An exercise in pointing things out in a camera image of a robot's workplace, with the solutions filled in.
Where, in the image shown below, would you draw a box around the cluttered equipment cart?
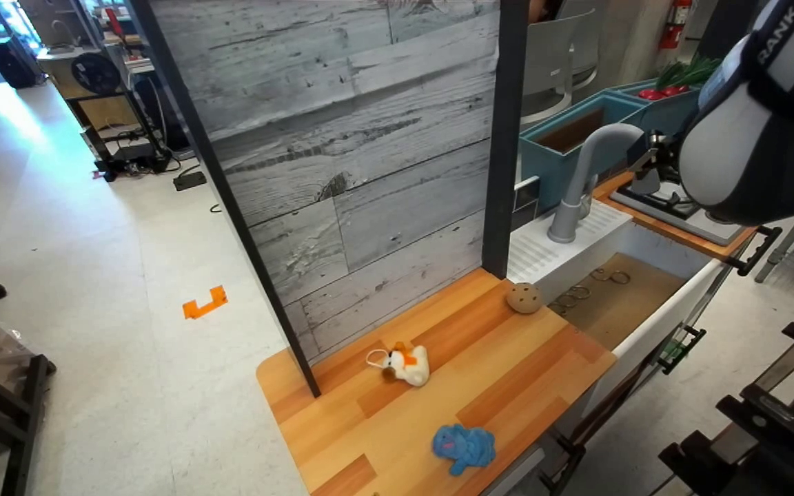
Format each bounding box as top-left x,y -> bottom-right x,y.
37,28 -> 176,183

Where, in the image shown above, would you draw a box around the black metal rack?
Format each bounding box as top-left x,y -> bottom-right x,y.
0,351 -> 57,496

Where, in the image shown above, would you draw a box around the black door handle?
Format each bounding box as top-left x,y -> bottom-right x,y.
537,427 -> 588,495
726,225 -> 783,277
658,324 -> 707,375

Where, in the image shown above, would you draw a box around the metal rings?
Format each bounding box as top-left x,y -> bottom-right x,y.
550,285 -> 592,312
589,267 -> 632,286

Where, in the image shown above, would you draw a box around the orange tape mark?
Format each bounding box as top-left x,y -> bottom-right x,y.
181,285 -> 229,320

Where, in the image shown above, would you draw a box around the stove burner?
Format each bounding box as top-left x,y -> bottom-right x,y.
609,179 -> 746,247

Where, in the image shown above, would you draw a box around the grey wood-print backdrop panel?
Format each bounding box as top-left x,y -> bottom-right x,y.
127,0 -> 530,400

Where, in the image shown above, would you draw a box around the white duck plushie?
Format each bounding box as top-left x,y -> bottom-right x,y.
365,341 -> 431,388

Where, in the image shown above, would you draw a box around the toy vegetables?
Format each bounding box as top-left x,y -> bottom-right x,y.
637,56 -> 723,101

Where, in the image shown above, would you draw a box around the red fire extinguisher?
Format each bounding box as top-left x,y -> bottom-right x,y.
660,0 -> 693,51

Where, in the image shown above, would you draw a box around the black flat device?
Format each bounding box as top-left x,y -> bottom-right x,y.
172,170 -> 208,192

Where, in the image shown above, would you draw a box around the brown round plushie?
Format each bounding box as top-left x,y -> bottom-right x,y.
506,281 -> 543,316

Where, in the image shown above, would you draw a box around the black metal frame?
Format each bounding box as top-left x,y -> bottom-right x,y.
658,303 -> 794,496

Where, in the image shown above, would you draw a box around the white chair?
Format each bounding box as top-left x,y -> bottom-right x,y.
520,10 -> 599,125

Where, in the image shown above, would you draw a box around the grey tap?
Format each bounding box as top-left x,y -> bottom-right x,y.
547,123 -> 647,245

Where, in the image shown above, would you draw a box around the black speaker box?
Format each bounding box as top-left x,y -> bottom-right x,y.
0,37 -> 39,90

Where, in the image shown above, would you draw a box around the toy kitchen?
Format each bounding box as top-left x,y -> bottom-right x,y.
256,123 -> 784,496

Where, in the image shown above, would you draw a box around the blue plushie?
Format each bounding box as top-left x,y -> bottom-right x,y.
431,423 -> 497,477

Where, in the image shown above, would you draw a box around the teal bin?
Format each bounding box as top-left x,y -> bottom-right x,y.
519,92 -> 647,216
609,79 -> 709,138

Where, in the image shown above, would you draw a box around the white sink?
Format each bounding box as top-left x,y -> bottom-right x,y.
506,200 -> 730,417

